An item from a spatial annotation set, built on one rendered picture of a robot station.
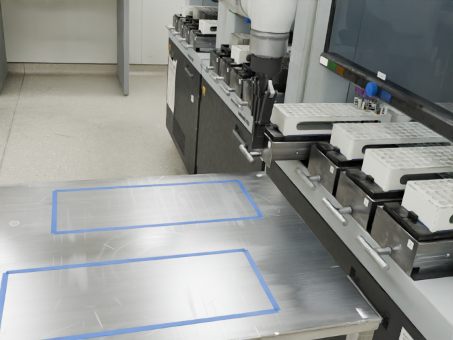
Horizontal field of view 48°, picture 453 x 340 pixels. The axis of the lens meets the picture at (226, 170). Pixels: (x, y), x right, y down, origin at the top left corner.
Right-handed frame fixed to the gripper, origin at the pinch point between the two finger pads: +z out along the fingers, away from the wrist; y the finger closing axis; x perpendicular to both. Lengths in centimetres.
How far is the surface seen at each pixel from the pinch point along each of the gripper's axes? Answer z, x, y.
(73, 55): 63, 42, 350
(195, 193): -1.9, 23.7, -32.7
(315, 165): 3.4, -11.0, -12.0
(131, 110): 80, 3, 249
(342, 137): -5.2, -14.5, -15.8
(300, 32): -20.9, -19.9, 26.7
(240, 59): -4, -16, 66
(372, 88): -18.5, -16.2, -21.2
